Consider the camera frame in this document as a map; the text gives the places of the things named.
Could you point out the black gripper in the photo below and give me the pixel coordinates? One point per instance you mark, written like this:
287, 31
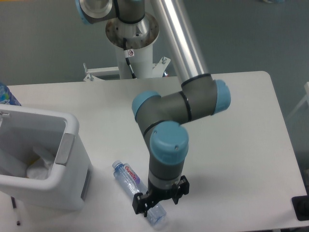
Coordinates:
143, 202

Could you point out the clear plastic water bottle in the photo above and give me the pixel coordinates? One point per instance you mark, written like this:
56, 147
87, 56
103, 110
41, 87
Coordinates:
132, 184

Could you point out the clear plastic bag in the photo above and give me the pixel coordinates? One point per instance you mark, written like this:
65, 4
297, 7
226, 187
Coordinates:
41, 168

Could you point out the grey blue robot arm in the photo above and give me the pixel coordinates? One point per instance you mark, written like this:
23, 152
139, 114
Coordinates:
160, 118

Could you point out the white plastic trash can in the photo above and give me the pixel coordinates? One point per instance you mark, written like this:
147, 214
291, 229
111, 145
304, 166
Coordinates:
21, 129

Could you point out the black device at table edge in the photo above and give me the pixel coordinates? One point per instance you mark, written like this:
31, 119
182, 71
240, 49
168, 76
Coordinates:
301, 207

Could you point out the black pen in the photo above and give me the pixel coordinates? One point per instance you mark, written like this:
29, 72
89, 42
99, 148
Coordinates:
16, 212

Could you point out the blue labelled bottle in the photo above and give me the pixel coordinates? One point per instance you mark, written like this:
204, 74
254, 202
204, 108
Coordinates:
6, 97

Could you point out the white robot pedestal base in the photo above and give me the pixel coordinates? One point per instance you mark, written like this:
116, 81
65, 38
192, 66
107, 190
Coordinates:
133, 45

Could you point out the white frame at right edge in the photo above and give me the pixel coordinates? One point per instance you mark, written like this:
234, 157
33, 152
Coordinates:
302, 104

